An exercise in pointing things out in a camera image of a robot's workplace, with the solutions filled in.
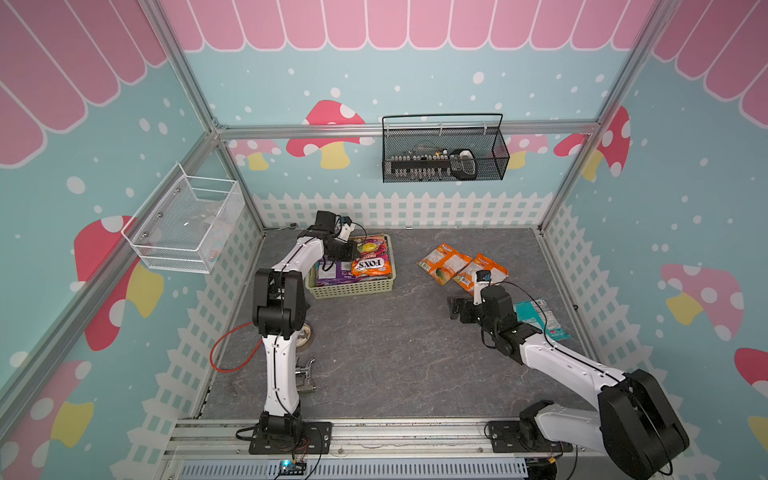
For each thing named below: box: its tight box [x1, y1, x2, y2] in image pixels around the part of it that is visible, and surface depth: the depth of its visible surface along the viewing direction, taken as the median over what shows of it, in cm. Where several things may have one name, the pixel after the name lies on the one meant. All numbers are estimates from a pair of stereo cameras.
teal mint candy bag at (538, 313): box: [515, 299, 571, 341], surface depth 96 cm
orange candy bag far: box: [416, 243, 473, 286], surface depth 111 cm
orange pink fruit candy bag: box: [348, 234, 393, 280], surface depth 102 cm
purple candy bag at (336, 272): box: [316, 260, 363, 287], surface depth 102 cm
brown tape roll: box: [296, 322, 314, 352], surface depth 92 cm
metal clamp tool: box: [295, 356, 316, 392], surface depth 84 cm
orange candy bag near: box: [452, 253, 510, 295], surface depth 108 cm
